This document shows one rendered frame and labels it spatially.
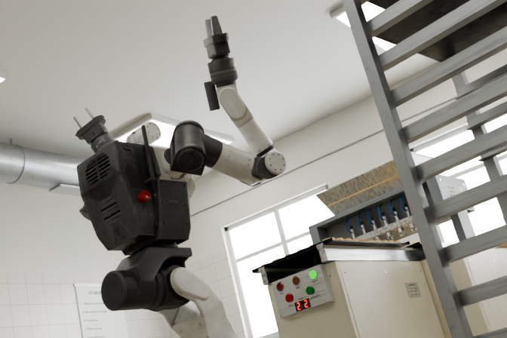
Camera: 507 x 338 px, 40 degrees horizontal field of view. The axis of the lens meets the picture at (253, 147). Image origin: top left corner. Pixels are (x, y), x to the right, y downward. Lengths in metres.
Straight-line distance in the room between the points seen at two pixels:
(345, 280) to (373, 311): 0.18
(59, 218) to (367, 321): 5.32
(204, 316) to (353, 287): 0.71
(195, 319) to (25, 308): 4.91
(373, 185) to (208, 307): 1.45
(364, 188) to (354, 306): 0.93
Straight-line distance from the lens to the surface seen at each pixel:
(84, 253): 7.68
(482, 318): 3.12
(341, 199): 3.50
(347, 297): 2.62
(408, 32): 1.71
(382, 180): 3.38
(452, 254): 1.48
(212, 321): 2.21
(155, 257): 2.11
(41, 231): 7.40
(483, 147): 1.46
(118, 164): 2.10
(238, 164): 2.17
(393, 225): 3.33
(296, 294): 2.69
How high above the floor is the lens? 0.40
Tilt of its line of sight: 20 degrees up
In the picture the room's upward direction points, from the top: 14 degrees counter-clockwise
